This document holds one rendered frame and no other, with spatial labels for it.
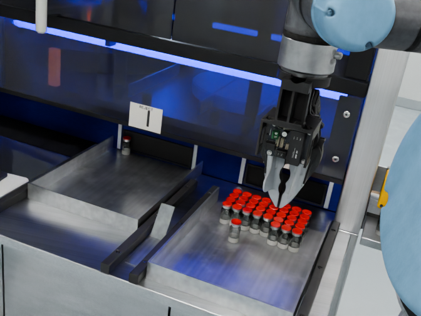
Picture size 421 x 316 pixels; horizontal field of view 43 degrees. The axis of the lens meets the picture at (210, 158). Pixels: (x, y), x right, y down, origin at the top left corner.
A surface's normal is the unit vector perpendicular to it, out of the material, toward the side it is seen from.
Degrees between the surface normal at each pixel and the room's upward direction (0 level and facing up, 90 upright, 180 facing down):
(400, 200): 83
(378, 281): 0
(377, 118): 90
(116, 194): 0
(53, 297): 90
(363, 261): 0
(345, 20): 90
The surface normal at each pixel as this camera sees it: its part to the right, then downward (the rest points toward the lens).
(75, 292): -0.36, 0.33
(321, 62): 0.28, 0.41
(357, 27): 0.07, 0.40
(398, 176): -0.96, -0.19
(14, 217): 0.13, -0.91
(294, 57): -0.55, 0.27
